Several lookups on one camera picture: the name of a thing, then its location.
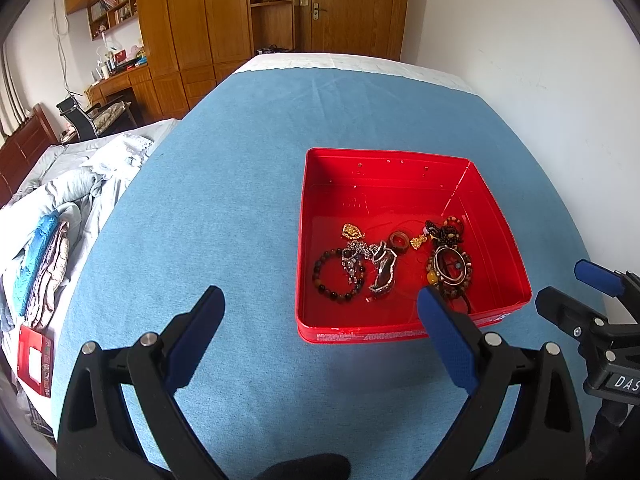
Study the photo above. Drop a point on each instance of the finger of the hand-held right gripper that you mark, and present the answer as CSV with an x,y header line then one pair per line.
x,y
590,271
565,310

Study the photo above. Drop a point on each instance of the curtain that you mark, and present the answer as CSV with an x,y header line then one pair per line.
x,y
10,95

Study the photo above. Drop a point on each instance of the beige folded blanket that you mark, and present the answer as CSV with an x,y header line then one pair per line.
x,y
57,260

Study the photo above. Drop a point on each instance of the red gift box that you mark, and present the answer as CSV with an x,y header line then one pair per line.
x,y
35,360

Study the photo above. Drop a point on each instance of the black chair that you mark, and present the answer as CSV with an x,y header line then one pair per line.
x,y
80,117

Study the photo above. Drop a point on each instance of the wooden wardrobe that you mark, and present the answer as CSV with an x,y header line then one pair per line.
x,y
200,20

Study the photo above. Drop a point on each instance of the white bedding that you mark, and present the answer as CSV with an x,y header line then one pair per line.
x,y
100,170

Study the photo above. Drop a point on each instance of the red tin box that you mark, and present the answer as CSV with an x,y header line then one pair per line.
x,y
400,190

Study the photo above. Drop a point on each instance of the gold filigree pendant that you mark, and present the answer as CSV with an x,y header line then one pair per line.
x,y
352,232

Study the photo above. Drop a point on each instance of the wooden door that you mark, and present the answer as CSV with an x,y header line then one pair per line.
x,y
355,10

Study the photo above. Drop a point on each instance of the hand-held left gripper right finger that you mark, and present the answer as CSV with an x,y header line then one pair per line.
x,y
445,340

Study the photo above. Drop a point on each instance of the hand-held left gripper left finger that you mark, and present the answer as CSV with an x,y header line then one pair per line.
x,y
195,340

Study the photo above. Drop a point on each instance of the silver gold link watch band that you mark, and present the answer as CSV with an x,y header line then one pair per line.
x,y
384,280

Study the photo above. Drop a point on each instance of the silver bangle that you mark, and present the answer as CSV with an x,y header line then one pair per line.
x,y
436,262

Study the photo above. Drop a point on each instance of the wooden bed headboard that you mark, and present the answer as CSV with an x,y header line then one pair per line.
x,y
25,150

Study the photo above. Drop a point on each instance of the teal folded blanket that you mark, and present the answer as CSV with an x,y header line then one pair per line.
x,y
35,260

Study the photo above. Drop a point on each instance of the wooden desk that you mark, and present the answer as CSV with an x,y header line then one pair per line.
x,y
125,85

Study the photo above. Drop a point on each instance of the person's right forearm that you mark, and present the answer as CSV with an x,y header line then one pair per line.
x,y
615,440

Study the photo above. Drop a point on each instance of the wooden wall cabinet with books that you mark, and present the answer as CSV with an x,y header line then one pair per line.
x,y
110,5

